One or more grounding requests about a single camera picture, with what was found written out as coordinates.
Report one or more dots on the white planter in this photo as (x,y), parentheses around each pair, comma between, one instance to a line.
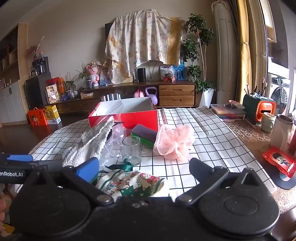
(207,97)

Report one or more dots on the person's left hand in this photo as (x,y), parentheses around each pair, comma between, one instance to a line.
(1,205)

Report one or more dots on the red cardboard box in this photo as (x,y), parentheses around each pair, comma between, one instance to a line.
(138,118)

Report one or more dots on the tall green potted tree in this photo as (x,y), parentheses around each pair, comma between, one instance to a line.
(196,46)

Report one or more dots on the clear bag of fruit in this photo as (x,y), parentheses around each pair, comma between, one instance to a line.
(167,73)

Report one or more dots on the white tower air conditioner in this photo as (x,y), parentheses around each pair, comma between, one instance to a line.
(225,53)

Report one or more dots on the red and cream gift box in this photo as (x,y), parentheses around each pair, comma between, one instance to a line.
(53,92)

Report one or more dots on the black cylinder speaker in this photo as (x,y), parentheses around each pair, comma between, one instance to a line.
(141,74)

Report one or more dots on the black round coaster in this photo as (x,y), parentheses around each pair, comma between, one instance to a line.
(285,183)

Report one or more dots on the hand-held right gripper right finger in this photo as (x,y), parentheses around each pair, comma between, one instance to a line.
(199,169)

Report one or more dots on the pink doll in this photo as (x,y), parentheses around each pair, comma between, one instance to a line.
(94,74)

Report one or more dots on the christmas print cloth bag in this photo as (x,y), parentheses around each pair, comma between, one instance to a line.
(134,183)

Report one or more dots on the white knitted towel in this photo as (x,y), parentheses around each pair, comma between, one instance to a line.
(92,141)

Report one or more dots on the stack of books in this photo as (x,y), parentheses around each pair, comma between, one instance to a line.
(227,112)

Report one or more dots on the white cupboard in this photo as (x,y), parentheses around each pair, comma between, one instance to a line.
(11,104)

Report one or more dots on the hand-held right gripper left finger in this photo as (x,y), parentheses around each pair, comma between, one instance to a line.
(89,169)

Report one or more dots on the orange gift box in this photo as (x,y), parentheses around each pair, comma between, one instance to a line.
(37,117)

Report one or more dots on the purple and green sponge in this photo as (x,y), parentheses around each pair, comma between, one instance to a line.
(144,134)

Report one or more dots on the wooden wall shelf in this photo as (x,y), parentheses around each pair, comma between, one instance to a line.
(20,51)

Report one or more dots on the pale green mug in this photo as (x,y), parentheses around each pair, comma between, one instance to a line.
(267,122)

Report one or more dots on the green and orange utensil holder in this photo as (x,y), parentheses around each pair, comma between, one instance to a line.
(266,107)

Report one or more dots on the vase with flowers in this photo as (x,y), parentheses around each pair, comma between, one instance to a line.
(34,52)

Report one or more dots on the purple kettlebell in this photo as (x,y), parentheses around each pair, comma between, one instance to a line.
(151,96)

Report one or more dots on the small potted plant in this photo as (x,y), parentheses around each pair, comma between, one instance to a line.
(89,81)

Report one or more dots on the yellow carton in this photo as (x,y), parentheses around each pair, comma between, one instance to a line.
(52,114)

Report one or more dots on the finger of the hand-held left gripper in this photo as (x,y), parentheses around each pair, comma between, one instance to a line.
(49,164)
(16,157)

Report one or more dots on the black coffee machine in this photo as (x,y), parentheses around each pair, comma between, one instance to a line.
(40,67)

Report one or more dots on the pink mesh bath pouf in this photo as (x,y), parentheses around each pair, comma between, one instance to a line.
(173,142)

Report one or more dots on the floral cream cloth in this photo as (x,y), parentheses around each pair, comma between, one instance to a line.
(143,44)

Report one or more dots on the red snack packet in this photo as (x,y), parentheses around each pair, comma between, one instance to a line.
(278,160)

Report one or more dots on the clear glass cup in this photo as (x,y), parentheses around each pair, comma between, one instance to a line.
(131,150)

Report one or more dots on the clear plastic bag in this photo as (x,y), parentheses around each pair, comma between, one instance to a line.
(113,141)

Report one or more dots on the white washing machine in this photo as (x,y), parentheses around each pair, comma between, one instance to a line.
(279,92)

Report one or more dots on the yellow curtain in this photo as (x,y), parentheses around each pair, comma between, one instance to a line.
(244,58)

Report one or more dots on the blue plastic stools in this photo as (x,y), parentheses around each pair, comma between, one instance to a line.
(180,71)

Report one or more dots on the cream scalloped plaque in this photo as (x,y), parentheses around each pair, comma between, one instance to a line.
(153,69)

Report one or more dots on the black low cabinet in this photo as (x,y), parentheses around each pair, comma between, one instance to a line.
(37,90)

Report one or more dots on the pink round toy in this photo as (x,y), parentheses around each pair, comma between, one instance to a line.
(139,93)

